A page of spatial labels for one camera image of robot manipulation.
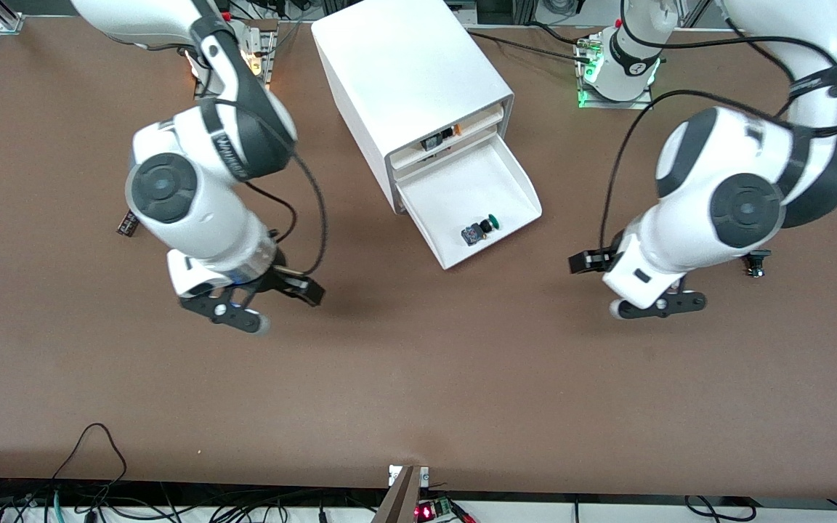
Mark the white drawer cabinet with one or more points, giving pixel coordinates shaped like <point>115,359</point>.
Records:
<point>404,65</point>

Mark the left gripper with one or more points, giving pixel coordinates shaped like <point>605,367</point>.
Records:
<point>596,260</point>

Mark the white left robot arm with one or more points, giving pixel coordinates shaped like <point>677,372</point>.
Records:
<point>745,211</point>

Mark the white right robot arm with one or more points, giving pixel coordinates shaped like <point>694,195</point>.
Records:
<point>164,185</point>

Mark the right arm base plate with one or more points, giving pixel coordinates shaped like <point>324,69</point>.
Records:
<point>264,58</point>

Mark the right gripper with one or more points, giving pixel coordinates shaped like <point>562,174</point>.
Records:
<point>282,280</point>

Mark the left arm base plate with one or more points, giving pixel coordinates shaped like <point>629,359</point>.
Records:
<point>644,102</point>

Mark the small black chip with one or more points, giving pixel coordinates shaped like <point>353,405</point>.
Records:
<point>126,224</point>

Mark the green push button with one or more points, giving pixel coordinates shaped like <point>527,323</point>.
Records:
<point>478,231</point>

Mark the small electronic module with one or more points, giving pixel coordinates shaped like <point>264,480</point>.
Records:
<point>431,143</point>

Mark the circuit board with red light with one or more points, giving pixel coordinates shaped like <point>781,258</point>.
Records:
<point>429,511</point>

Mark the small black button part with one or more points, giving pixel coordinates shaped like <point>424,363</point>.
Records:
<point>757,263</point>

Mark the grey metal post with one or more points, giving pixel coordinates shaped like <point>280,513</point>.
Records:
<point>400,501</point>

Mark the white plastic drawer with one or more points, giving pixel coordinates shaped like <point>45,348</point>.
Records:
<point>484,122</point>
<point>455,147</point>
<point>469,189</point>

